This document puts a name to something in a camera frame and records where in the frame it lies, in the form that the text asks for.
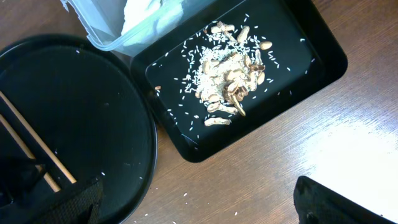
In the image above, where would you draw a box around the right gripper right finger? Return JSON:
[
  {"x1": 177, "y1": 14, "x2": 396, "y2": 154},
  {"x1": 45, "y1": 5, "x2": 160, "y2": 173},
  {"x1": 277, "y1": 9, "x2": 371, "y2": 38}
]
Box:
[{"x1": 294, "y1": 175, "x2": 394, "y2": 224}]

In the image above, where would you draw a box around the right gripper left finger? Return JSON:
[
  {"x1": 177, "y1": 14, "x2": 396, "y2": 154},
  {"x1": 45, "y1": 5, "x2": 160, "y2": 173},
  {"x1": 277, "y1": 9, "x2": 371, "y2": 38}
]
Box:
[{"x1": 1, "y1": 157, "x2": 103, "y2": 223}]

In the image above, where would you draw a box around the wooden chopstick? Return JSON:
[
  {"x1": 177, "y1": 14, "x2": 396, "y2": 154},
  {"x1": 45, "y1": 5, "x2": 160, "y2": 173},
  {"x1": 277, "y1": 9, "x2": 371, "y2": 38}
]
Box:
[
  {"x1": 1, "y1": 115, "x2": 61, "y2": 192},
  {"x1": 1, "y1": 92, "x2": 76, "y2": 184}
]

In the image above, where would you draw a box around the peanut shells and rice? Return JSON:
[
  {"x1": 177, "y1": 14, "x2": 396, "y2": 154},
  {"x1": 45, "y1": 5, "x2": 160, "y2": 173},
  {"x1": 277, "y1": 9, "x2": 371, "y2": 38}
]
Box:
[{"x1": 146, "y1": 8, "x2": 322, "y2": 144}]

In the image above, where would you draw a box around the white paper napkin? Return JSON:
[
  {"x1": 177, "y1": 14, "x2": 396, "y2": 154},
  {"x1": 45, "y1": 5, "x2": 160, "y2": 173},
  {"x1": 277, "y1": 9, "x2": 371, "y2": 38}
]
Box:
[{"x1": 121, "y1": 0, "x2": 183, "y2": 35}]

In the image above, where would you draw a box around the black rectangular waste tray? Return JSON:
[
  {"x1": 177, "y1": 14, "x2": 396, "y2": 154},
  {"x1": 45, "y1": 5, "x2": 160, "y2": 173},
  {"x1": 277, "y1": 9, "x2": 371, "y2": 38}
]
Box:
[{"x1": 131, "y1": 1, "x2": 348, "y2": 162}]

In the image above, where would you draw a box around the clear plastic waste bin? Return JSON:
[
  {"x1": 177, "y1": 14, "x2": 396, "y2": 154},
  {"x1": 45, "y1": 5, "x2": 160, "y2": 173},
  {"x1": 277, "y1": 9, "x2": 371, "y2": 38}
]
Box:
[{"x1": 61, "y1": 0, "x2": 213, "y2": 57}]

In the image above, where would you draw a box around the round black serving tray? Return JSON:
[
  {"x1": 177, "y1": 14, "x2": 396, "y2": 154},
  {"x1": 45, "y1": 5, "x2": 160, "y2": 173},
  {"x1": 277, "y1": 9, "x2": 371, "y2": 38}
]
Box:
[{"x1": 1, "y1": 34, "x2": 157, "y2": 223}]

